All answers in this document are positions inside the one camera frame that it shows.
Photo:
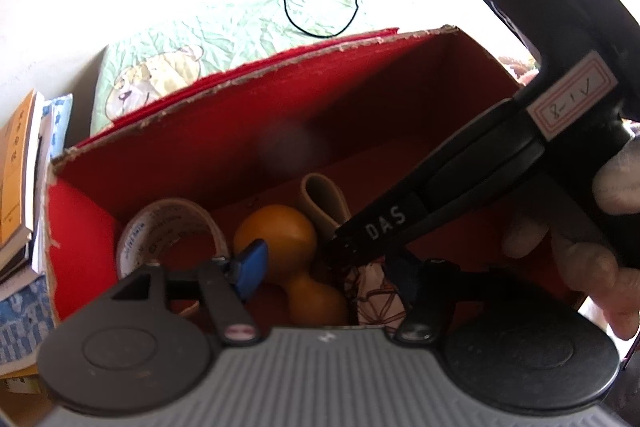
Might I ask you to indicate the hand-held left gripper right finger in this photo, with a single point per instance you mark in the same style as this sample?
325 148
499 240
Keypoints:
406 279

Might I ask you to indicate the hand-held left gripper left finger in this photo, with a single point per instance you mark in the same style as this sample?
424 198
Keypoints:
252 267

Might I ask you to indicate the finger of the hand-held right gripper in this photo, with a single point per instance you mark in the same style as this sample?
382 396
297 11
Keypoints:
345 252

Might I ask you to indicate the brown gourd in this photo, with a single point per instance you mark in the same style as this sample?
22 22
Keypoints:
275 237

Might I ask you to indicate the printed tape roll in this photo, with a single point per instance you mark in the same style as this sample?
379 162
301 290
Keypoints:
135 247

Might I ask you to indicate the red cardboard box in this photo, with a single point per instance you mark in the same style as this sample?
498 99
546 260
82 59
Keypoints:
200 147

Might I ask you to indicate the person's right hand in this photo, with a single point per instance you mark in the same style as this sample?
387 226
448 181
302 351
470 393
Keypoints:
590 272

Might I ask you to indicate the blue and white book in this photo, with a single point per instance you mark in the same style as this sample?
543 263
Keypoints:
52 147

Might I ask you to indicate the blue patterned book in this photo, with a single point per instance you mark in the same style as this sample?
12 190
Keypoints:
25 322

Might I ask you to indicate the printed bed sheet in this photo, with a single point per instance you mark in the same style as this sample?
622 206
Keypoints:
225 32

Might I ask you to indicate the orange book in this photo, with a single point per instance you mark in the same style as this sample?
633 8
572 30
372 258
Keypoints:
15 187

